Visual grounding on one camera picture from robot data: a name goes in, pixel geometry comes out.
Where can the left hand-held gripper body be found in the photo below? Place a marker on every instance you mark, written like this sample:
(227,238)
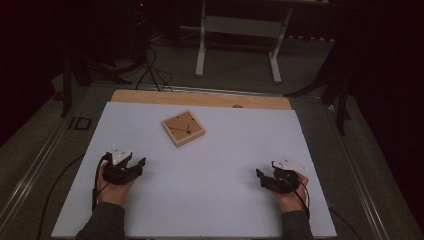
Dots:
(116,173)

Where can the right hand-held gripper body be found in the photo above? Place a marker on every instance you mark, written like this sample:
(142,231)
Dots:
(283,181)

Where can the wooden picture frame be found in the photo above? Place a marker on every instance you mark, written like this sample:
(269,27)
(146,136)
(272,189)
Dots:
(182,128)

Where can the person's left hand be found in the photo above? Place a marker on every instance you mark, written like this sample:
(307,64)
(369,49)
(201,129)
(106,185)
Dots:
(113,193)

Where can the person's right hand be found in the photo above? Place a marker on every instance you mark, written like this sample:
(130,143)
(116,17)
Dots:
(290,201)

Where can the black floor stand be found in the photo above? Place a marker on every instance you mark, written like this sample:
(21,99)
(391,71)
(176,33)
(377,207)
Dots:
(66,86)
(341,100)

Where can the white metal stand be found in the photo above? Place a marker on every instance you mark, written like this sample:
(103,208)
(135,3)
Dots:
(240,26)

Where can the black rectangular floor bracket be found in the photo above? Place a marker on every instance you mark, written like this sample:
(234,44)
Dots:
(80,123)

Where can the metal floor rail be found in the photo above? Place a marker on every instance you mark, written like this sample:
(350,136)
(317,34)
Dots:
(363,186)
(30,180)

